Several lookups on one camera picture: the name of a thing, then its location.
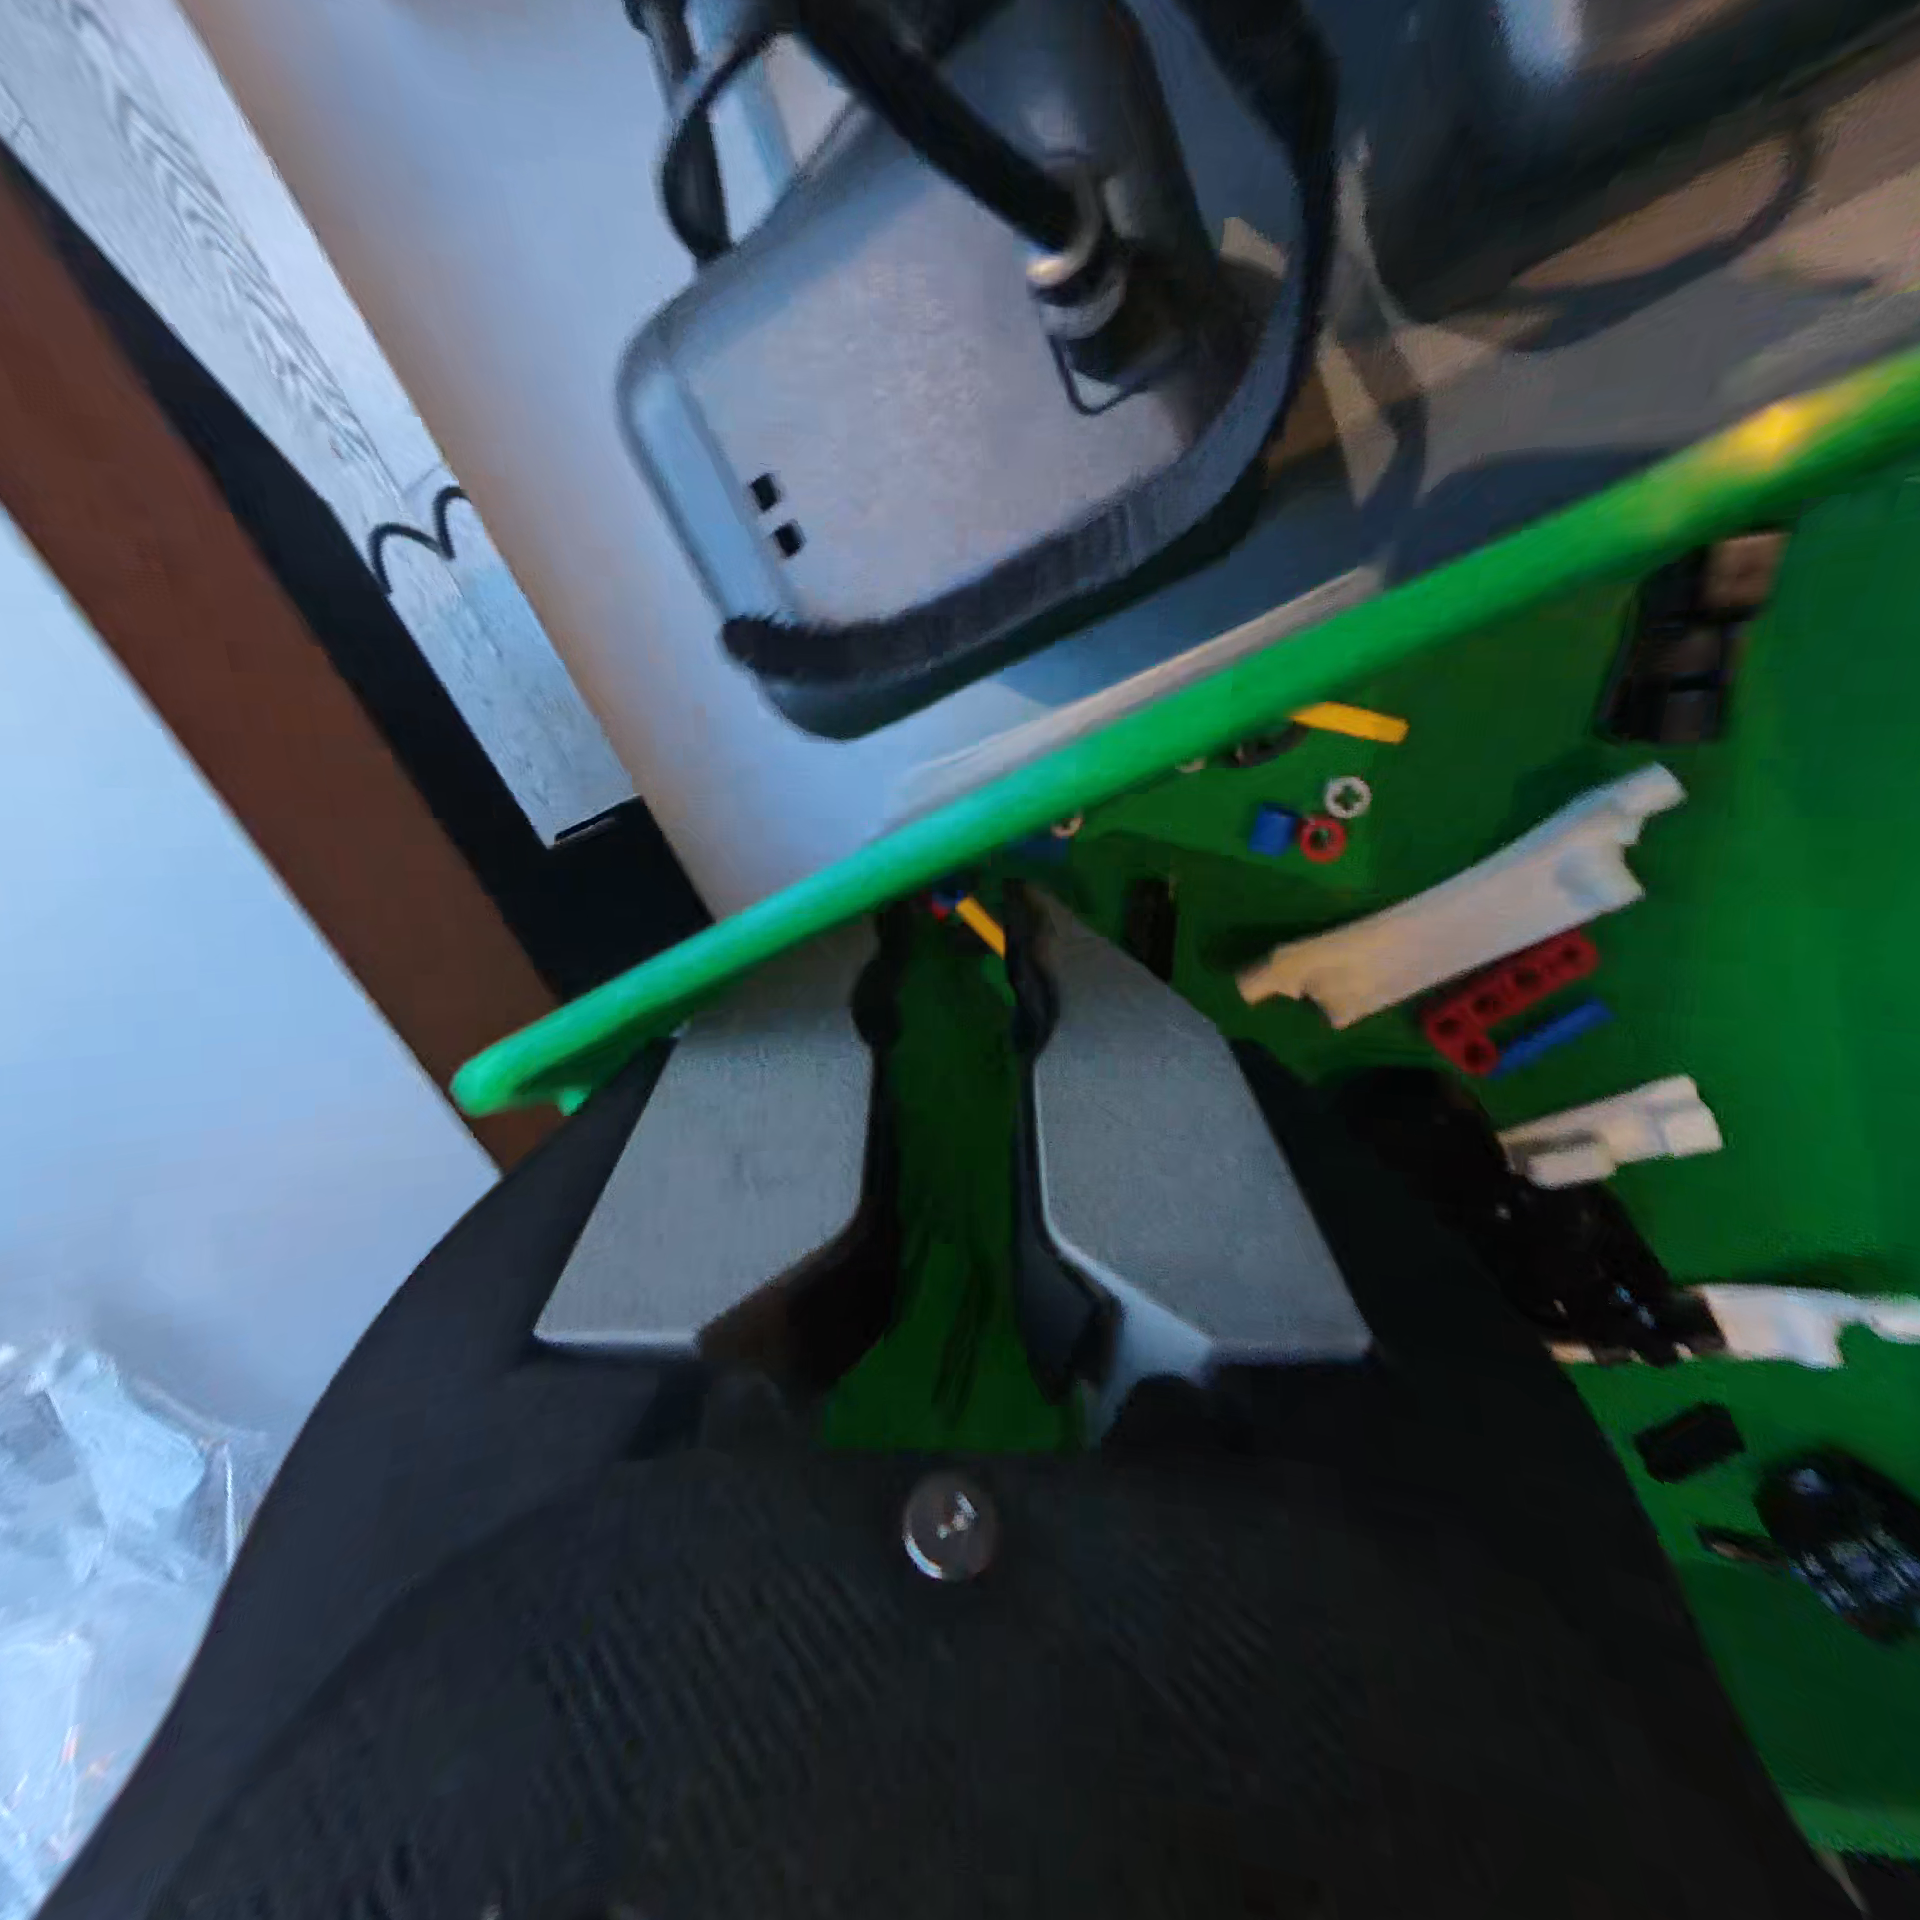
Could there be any pile of loose brick pieces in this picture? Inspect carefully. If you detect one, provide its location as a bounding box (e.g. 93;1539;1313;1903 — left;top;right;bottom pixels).
931;538;1920;1652

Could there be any green storage bin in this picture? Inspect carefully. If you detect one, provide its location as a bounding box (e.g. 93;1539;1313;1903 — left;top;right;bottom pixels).
449;353;1920;1861

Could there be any clear plastic wrap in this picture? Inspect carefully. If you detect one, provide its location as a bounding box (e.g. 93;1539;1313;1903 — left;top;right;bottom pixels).
0;1337;278;1878

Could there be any white table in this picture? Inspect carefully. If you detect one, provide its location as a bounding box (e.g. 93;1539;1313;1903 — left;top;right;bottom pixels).
0;168;563;1920

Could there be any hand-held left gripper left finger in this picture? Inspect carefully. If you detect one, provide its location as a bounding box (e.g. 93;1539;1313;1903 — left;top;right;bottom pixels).
532;908;901;1359

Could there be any red angled brick beam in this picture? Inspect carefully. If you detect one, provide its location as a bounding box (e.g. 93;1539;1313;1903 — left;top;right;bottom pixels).
1421;932;1601;1079

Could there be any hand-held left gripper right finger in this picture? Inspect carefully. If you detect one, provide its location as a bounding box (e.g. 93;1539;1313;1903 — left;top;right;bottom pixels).
1008;885;1373;1404

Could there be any black power cable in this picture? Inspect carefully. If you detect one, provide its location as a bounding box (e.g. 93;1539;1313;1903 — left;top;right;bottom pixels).
621;0;1141;393

